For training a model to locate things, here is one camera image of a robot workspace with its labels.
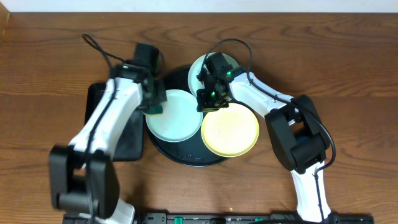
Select rectangular black tray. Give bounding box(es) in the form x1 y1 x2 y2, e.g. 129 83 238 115
85 83 144 162

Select light blue plate top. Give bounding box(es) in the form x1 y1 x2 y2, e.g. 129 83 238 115
188 54 239 97

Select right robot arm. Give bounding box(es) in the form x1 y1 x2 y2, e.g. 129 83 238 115
188 52 335 223

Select green yellow sponge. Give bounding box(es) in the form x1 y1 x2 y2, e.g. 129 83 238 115
143 105 163 116

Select yellow plate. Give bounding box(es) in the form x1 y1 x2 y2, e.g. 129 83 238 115
201 103 259 157

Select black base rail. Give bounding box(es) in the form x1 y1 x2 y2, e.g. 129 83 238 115
62 211 375 224

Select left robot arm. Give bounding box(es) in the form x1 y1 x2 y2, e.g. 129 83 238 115
49 63 167 223

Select light blue plate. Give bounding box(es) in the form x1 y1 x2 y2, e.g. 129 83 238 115
146 89 203 142
188 54 239 97

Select round black tray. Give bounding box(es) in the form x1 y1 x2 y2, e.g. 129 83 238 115
145 65 228 167

